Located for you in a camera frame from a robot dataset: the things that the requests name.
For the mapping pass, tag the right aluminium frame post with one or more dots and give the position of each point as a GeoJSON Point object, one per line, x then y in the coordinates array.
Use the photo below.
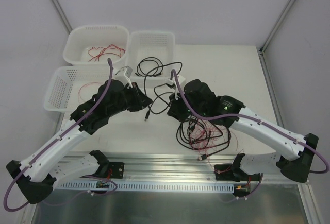
{"type": "Point", "coordinates": [281, 18]}

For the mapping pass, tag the white solid plastic tub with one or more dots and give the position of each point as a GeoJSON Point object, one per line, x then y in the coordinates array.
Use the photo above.
{"type": "Point", "coordinates": [93, 45]}

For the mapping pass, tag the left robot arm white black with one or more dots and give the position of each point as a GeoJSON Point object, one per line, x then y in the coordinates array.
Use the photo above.
{"type": "Point", "coordinates": [38, 175]}

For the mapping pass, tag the white perforated rectangular basket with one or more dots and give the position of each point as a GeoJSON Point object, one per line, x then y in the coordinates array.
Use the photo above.
{"type": "Point", "coordinates": [147, 50]}

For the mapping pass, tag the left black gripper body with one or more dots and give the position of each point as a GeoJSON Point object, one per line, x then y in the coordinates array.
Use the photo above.
{"type": "Point", "coordinates": [137, 98]}

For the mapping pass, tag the aluminium frame post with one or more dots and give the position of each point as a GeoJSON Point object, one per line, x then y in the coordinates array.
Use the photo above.
{"type": "Point", "coordinates": [281, 18]}
{"type": "Point", "coordinates": [60, 12]}

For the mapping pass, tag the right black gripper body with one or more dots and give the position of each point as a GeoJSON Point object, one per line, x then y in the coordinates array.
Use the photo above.
{"type": "Point", "coordinates": [176, 109]}

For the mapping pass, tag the white slotted basket front left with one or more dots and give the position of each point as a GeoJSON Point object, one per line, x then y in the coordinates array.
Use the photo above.
{"type": "Point", "coordinates": [74, 85]}

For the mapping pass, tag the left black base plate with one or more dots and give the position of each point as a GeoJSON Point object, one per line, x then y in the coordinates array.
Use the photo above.
{"type": "Point", "coordinates": [110, 170]}

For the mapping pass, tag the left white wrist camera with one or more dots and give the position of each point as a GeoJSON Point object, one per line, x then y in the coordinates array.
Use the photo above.
{"type": "Point", "coordinates": [123, 76]}

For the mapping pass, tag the aluminium mounting rail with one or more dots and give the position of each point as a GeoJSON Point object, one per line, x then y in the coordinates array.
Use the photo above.
{"type": "Point", "coordinates": [167, 164]}

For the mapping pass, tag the left aluminium frame post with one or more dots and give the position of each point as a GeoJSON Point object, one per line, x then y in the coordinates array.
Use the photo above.
{"type": "Point", "coordinates": [60, 12]}

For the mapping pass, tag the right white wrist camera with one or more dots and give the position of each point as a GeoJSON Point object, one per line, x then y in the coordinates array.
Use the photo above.
{"type": "Point", "coordinates": [174, 84]}

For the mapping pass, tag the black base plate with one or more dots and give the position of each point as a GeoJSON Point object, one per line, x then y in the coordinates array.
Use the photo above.
{"type": "Point", "coordinates": [223, 172]}
{"type": "Point", "coordinates": [110, 170]}

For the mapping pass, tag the white slotted cable duct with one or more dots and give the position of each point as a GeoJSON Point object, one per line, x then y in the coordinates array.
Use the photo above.
{"type": "Point", "coordinates": [139, 186]}

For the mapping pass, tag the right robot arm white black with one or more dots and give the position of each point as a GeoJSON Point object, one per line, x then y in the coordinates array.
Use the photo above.
{"type": "Point", "coordinates": [293, 153]}

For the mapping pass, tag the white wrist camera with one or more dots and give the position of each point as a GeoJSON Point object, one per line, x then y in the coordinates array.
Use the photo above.
{"type": "Point", "coordinates": [174, 84]}
{"type": "Point", "coordinates": [123, 76]}

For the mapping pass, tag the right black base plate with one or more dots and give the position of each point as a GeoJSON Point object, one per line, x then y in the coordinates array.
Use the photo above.
{"type": "Point", "coordinates": [223, 172]}

